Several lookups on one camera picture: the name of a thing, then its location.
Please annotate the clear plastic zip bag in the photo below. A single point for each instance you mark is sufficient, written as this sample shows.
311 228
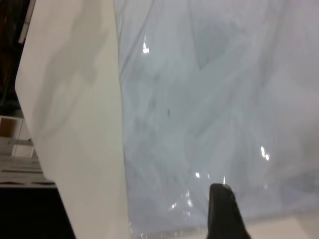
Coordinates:
211 112

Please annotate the white narrow bar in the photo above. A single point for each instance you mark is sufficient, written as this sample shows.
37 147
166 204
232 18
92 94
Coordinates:
26 22

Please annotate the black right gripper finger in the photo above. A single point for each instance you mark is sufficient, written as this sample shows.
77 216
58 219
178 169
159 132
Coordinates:
224 214

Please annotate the white storage shelf unit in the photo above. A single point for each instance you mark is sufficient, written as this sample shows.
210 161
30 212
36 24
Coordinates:
15 139

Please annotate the grey flat slabs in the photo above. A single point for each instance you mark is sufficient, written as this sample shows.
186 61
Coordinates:
22 171

